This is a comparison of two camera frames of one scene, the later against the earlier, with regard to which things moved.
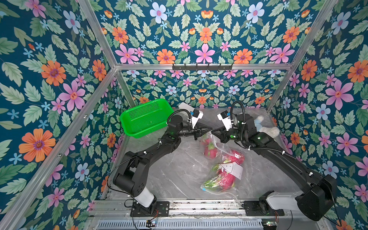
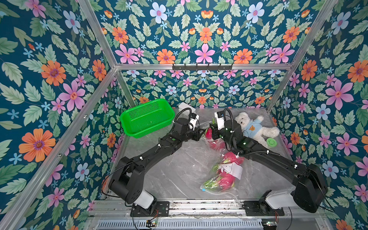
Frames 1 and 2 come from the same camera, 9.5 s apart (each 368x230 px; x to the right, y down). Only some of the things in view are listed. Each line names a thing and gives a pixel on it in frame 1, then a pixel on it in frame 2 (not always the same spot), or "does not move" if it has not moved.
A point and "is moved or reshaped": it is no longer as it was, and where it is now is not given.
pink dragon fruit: x=210 y=150 is moved or reshaped
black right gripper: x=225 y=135 does not move
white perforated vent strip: x=181 y=224 does not move
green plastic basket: x=146 y=118 does not move
